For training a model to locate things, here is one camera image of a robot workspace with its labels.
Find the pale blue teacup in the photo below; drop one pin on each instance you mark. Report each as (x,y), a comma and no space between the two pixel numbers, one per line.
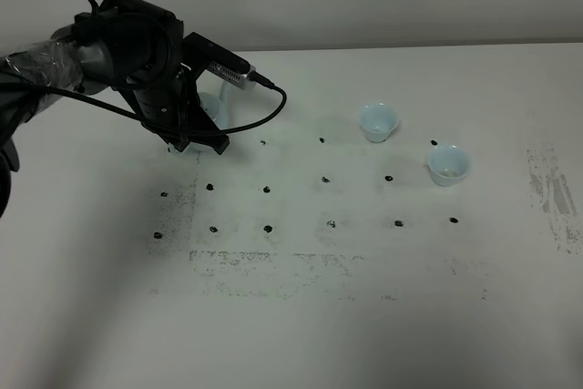
(377,122)
(447,164)

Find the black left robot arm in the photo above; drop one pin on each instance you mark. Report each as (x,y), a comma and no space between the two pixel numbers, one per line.
(34,79)

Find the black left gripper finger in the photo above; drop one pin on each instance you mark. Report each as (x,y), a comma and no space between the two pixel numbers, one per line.
(177,144)
(216,144)

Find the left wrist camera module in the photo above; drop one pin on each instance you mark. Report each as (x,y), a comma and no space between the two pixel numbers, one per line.
(218,61)

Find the pale blue teacup near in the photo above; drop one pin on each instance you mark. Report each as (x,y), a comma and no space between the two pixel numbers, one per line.
(447,164)

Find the pale blue porcelain teapot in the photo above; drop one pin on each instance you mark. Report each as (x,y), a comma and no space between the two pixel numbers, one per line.
(217,108)

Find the pale blue teacup far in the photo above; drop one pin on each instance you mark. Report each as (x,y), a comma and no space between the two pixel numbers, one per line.
(377,122)

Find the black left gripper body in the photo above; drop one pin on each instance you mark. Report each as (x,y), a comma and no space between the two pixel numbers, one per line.
(144,64)

